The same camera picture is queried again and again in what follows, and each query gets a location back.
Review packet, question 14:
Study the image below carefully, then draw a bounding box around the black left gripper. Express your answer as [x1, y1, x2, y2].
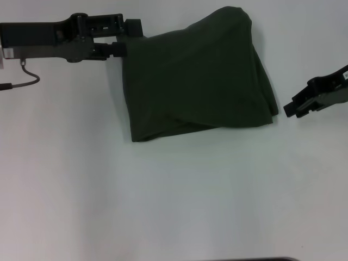
[0, 13, 144, 64]

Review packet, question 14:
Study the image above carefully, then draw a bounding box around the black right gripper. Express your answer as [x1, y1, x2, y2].
[283, 64, 348, 119]

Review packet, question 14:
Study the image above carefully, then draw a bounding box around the dark green FREE! t-shirt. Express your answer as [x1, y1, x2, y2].
[121, 5, 279, 142]

